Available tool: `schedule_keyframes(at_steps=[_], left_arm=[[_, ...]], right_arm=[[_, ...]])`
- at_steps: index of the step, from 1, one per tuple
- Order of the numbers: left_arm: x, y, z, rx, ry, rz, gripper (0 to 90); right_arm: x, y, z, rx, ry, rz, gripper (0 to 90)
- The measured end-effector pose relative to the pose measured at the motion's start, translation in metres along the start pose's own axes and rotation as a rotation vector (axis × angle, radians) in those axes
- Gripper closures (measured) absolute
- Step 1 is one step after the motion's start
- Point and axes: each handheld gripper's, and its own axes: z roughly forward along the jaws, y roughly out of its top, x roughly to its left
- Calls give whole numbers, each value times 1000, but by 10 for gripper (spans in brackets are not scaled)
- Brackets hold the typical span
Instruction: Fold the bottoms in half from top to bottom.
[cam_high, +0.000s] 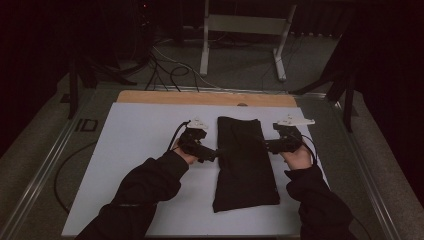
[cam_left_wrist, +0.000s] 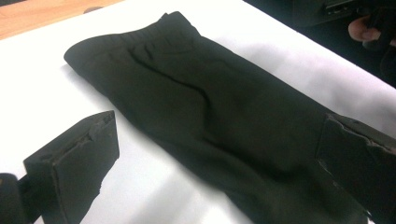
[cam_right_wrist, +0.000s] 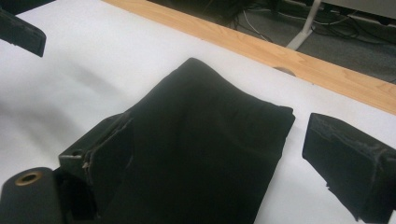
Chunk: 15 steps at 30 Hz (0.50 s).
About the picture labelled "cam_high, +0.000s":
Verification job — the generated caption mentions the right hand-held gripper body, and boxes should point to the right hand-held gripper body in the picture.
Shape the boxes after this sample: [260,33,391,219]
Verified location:
[264,114,316,155]

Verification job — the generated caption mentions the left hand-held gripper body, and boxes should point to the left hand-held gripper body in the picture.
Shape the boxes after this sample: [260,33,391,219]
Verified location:
[176,117,219,164]

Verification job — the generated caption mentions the black shorts with blue print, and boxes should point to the black shorts with blue print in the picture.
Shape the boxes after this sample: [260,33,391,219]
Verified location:
[212,115,281,214]

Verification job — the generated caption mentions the person's left hand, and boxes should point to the person's left hand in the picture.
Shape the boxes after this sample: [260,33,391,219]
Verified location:
[171,138,200,166]

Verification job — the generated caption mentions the person's right hand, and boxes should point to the person's right hand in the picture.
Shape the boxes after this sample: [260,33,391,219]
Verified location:
[279,142,313,172]

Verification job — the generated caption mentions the white table mat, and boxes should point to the white table mat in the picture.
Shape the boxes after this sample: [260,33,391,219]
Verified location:
[61,101,331,238]

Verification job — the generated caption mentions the black metal stand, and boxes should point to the black metal stand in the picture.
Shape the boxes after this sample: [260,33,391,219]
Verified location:
[289,33,356,134]
[67,49,138,120]

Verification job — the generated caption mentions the dark equipment rack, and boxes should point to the dark equipment rack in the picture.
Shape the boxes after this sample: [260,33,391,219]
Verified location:
[132,0,158,66]

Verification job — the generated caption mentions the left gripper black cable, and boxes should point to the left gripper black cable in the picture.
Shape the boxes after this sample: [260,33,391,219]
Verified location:
[166,120,192,153]

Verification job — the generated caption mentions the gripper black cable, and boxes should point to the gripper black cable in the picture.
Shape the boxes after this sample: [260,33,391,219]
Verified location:
[299,133,318,166]
[166,120,192,153]

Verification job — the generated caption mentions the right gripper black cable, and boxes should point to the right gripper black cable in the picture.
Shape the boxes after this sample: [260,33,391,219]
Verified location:
[299,133,318,166]

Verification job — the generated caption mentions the black looped floor cable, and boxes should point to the black looped floor cable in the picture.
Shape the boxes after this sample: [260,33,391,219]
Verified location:
[169,65,201,93]

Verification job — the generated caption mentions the white floor cable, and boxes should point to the white floor cable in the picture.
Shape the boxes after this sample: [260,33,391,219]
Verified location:
[152,45,222,90]

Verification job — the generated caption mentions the white metal stand frame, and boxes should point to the white metal stand frame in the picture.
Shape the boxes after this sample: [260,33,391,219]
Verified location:
[199,0,298,83]

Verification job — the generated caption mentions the thin black floor cable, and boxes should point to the thin black floor cable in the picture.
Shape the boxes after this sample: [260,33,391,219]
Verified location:
[53,141,98,215]

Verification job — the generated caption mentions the aluminium floor frame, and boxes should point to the aluminium floor frame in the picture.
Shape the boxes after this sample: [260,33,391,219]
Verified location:
[0,83,401,240]

